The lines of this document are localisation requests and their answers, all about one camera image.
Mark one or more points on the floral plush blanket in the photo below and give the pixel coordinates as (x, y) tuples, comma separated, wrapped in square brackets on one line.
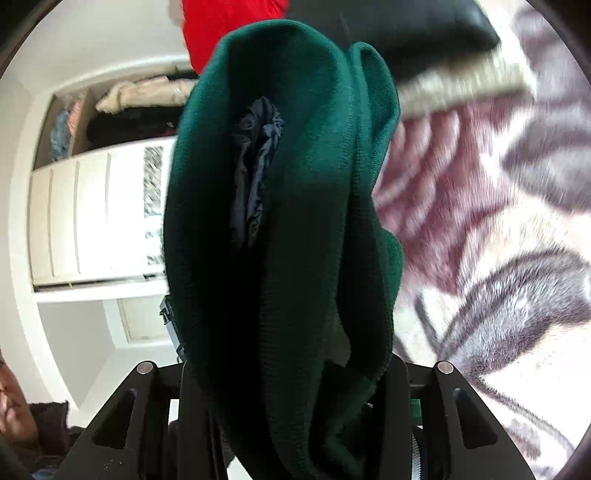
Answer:
[(485, 230)]

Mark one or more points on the cream clothes pile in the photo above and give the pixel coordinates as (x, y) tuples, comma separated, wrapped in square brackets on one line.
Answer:
[(138, 92)]

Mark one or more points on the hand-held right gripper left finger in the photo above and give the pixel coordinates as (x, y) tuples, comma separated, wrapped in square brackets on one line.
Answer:
[(191, 415)]

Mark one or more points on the white wardrobe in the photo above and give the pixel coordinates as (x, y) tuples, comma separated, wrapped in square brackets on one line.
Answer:
[(92, 217)]

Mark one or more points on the blue and pink clothes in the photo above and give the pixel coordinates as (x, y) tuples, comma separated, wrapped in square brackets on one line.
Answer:
[(64, 129)]

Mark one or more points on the red cloth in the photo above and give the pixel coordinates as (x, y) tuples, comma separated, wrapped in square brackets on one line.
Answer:
[(212, 32)]

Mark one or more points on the dark clothes pile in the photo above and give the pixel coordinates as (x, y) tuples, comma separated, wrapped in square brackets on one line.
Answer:
[(129, 127)]

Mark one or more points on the black folded garment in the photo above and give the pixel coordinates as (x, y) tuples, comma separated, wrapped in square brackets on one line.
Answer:
[(415, 32)]

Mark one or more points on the beige folded cloth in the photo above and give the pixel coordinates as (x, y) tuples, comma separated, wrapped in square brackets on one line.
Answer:
[(461, 87)]

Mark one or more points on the patterned wardrobe panel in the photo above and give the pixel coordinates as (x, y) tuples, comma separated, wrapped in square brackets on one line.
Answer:
[(153, 203)]

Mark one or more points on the person's head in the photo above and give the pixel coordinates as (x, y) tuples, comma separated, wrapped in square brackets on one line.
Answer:
[(14, 406)]

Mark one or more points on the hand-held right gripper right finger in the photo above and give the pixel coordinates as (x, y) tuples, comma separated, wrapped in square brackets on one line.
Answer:
[(397, 406)]

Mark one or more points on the green varsity jacket cream sleeves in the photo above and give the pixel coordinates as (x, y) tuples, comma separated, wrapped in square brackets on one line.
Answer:
[(300, 230)]

